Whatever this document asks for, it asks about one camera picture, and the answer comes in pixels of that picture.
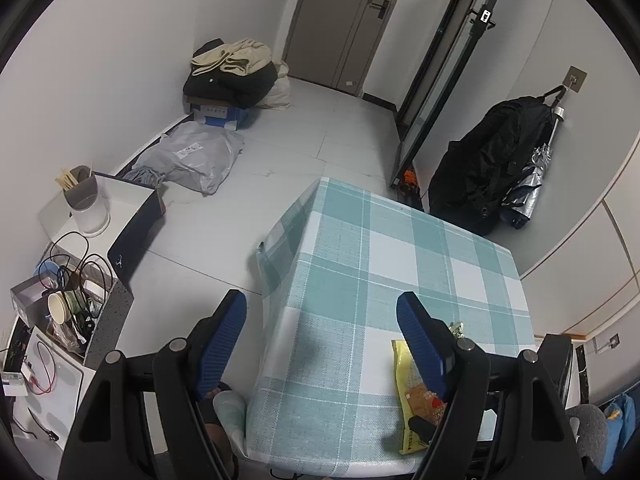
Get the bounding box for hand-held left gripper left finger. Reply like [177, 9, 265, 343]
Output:
[57, 289, 248, 480]

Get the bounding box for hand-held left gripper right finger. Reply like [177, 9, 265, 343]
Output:
[396, 291, 586, 480]

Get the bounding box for yellow snack packet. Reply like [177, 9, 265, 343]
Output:
[391, 339, 451, 456]

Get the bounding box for table with checkered tablecloth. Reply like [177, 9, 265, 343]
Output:
[245, 177, 538, 478]

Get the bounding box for person's foot in sandal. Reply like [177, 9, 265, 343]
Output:
[202, 382, 241, 476]

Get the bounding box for speckled grey panel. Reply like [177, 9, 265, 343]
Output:
[82, 280, 135, 368]

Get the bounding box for white appliance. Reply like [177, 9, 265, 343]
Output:
[12, 327, 96, 461]

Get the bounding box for paper cup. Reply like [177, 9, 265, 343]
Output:
[47, 291, 78, 323]

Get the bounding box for orange black tool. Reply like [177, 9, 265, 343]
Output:
[397, 167, 426, 211]

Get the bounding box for white navy box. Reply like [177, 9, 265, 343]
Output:
[40, 172, 166, 286]

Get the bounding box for white cup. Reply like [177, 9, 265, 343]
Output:
[70, 191, 111, 238]

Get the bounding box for grey cloth bundle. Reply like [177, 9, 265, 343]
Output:
[122, 167, 163, 191]

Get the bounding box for grey plastic mailer bag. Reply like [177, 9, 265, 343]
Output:
[136, 121, 246, 197]

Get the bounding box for black hanging bag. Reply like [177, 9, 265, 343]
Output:
[429, 86, 568, 237]

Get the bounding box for grey cushion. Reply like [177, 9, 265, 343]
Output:
[567, 402, 608, 473]

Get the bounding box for blue bowl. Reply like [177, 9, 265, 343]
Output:
[34, 261, 66, 286]

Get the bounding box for silver folded umbrella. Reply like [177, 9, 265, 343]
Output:
[500, 107, 568, 230]

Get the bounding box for clear plastic box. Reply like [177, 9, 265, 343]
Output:
[10, 275, 58, 326]

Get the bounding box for grey cup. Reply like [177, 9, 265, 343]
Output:
[62, 165, 98, 210]

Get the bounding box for blue bag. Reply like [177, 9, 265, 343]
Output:
[602, 392, 636, 471]

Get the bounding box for white charger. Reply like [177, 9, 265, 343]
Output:
[0, 367, 33, 397]

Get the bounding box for bundle of wooden chopsticks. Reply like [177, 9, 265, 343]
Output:
[55, 167, 81, 192]

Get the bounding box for blue white cardboard box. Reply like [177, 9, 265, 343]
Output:
[187, 97, 256, 132]

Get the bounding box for black framed glass door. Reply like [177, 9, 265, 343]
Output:
[387, 0, 511, 191]

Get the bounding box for white bag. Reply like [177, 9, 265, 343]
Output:
[257, 60, 292, 111]

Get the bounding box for pile of clothes and bags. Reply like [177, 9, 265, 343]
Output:
[182, 39, 280, 108]

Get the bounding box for beige cloth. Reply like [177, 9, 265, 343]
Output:
[191, 37, 273, 78]

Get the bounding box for grey room door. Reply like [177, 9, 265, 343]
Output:
[282, 0, 416, 97]

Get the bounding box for black glass door lock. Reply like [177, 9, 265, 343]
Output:
[467, 4, 498, 31]

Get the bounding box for black cables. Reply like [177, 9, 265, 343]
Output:
[40, 232, 113, 346]

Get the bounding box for red cable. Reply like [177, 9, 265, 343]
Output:
[27, 345, 56, 396]

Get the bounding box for black plug cable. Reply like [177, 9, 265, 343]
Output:
[27, 407, 61, 443]

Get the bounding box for metal wall hook plate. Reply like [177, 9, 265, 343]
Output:
[565, 66, 588, 93]

